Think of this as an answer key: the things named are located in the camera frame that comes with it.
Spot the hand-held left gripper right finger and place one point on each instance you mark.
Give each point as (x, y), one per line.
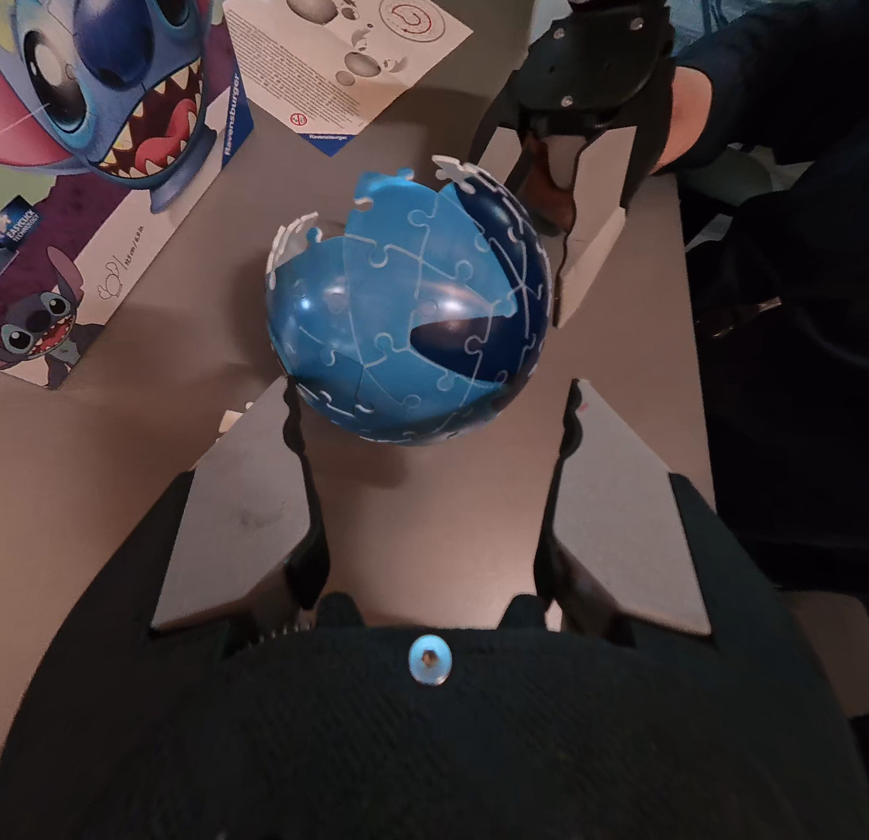
(631, 548)

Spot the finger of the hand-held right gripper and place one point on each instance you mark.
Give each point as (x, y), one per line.
(506, 151)
(597, 229)

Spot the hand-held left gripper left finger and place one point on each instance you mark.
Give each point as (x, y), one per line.
(231, 534)

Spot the blue puzzle ball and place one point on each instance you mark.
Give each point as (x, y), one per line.
(407, 277)

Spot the white puzzle piece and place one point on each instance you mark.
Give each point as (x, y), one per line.
(231, 425)

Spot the printed puzzle box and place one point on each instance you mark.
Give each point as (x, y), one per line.
(102, 107)

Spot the person's right hand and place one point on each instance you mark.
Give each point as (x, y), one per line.
(686, 121)

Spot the white instruction sheet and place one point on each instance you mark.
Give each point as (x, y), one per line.
(326, 53)

